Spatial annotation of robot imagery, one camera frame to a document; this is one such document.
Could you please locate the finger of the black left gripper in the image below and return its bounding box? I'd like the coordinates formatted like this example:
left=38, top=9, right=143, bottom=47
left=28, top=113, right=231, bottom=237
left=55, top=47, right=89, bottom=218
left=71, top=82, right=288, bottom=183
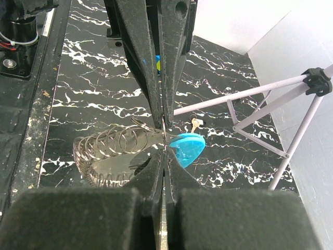
left=114, top=1, right=162, bottom=128
left=159, top=1, right=190, bottom=128

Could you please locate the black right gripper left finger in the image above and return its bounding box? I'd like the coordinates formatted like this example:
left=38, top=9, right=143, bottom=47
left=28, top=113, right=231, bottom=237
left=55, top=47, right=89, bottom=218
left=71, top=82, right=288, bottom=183
left=1, top=153, right=161, bottom=249

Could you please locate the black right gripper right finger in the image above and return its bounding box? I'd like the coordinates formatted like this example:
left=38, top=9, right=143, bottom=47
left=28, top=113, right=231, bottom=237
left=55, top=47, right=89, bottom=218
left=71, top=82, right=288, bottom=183
left=163, top=149, right=321, bottom=249

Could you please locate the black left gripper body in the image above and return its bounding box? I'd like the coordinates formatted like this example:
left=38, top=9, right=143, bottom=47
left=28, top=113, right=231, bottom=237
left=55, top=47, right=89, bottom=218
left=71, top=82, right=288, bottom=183
left=104, top=1, right=198, bottom=52

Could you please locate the black headed key with ring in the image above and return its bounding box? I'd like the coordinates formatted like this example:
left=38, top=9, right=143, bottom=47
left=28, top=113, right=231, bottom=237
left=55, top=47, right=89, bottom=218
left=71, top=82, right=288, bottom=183
left=190, top=115, right=204, bottom=133

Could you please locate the small silver key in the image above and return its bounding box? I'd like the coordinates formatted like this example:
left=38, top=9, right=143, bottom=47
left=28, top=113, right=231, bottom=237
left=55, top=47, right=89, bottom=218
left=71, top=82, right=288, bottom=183
left=162, top=115, right=167, bottom=152

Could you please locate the colourful toy block figure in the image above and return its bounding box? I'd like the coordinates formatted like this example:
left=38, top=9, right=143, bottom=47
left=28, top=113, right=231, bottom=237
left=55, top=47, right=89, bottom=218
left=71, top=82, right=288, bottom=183
left=156, top=55, right=161, bottom=76

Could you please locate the lilac perforated music stand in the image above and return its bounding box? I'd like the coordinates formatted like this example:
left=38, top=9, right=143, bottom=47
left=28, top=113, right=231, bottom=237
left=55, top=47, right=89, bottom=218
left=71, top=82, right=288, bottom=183
left=174, top=65, right=332, bottom=190

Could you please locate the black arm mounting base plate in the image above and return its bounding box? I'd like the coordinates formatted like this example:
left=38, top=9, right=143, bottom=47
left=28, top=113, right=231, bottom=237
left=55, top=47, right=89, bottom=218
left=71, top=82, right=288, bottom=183
left=1, top=1, right=71, bottom=218

